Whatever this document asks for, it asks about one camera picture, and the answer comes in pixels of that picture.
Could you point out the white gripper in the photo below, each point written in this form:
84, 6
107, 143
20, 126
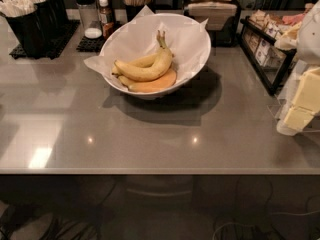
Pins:
310, 39

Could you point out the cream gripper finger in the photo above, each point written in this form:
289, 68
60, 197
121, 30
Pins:
298, 118

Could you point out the yellow banana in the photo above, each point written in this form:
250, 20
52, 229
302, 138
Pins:
144, 61
159, 67

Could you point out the bottom orange-yellow banana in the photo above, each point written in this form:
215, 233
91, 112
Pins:
164, 82

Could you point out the white bowl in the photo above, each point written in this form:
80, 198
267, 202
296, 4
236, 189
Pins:
196, 59

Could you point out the black condiment packet rack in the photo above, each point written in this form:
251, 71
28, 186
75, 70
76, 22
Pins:
258, 36

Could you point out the black napkin dispenser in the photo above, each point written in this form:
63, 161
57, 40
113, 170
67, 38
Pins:
222, 18

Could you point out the white paper liner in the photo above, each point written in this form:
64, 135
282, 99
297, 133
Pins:
140, 40

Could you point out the black cup of stirrers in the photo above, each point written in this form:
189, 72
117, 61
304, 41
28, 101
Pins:
132, 11

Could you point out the hot sauce bottle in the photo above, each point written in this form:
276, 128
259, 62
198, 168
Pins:
106, 18

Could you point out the black rubber mat centre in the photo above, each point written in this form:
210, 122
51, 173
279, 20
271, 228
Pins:
92, 41

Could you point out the black rubber mat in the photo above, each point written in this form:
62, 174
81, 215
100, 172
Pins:
56, 45
92, 41

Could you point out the glass salt shaker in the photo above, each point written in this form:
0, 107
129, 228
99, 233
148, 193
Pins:
89, 18

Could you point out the black cutlery holder rear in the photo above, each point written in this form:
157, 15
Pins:
59, 13

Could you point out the black rubber mat left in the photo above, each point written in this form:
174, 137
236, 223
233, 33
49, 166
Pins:
56, 45

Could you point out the white plastic cutlery bundle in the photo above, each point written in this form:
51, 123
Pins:
17, 8

